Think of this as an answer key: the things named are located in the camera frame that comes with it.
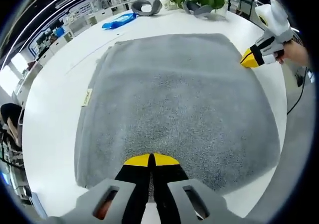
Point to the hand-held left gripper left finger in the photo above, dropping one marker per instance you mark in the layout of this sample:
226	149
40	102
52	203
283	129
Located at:
134	191

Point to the blue wet wipes packet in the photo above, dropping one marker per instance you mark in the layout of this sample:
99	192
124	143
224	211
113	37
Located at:
119	21

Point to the grey neck pillow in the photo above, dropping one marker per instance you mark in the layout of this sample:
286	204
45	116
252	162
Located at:
139	11
202	11

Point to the dark display cabinet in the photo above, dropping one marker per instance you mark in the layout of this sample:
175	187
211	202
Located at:
245	2

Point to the white mug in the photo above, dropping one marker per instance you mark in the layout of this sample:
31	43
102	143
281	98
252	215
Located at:
167	4

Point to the grey towel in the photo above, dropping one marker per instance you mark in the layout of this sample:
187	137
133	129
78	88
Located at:
174	97

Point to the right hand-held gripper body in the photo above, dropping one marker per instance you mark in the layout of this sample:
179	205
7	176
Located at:
276	25

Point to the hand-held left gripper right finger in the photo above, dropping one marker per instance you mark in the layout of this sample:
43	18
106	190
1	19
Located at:
167	196

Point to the white cabinet row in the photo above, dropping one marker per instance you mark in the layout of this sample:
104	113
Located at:
58	42

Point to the person's right hand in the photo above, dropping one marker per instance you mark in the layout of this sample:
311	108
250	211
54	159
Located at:
294	52

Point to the long white strip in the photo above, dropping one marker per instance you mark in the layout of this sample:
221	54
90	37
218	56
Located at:
97	53

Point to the blue storage bin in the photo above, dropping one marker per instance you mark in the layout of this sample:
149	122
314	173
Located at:
60	32

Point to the white table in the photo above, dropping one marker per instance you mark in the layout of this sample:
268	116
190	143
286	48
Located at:
57	124

